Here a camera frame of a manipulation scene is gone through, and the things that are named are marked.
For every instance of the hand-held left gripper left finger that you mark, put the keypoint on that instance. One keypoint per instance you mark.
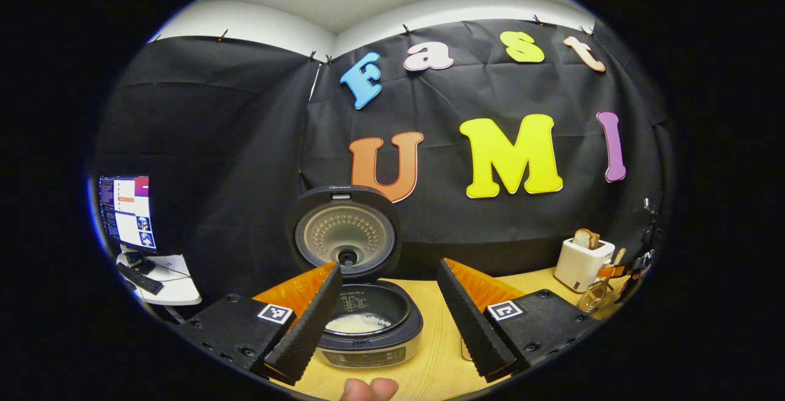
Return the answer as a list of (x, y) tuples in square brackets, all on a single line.
[(310, 327)]

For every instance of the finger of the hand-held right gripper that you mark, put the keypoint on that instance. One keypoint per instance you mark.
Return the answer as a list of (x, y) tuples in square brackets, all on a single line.
[(610, 271)]

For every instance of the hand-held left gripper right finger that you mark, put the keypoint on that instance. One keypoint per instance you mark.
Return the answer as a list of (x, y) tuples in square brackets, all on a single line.
[(469, 321)]

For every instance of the wooden spoon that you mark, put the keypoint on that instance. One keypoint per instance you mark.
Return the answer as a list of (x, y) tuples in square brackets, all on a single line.
[(619, 255)]

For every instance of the clear plastic rice container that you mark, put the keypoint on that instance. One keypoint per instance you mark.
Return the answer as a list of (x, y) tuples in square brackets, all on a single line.
[(466, 349)]

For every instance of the black silver rice cooker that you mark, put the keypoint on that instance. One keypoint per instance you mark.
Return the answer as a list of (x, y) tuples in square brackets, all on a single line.
[(331, 195)]

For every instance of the white toaster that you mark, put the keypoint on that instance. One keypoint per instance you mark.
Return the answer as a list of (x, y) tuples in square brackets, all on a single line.
[(576, 266)]

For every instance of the toasted bread slice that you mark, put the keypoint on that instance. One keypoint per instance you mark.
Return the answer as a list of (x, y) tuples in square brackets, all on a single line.
[(585, 238)]

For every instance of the white side table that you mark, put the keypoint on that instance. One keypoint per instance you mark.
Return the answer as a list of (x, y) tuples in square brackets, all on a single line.
[(178, 284)]

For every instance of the black keyboard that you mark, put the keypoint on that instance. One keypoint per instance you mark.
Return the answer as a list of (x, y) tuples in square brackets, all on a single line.
[(141, 279)]

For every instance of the black backdrop cloth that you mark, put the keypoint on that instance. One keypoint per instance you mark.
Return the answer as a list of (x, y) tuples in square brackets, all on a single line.
[(245, 143)]

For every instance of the computer monitor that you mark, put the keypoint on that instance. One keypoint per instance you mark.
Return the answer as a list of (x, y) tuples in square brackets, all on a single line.
[(129, 211)]

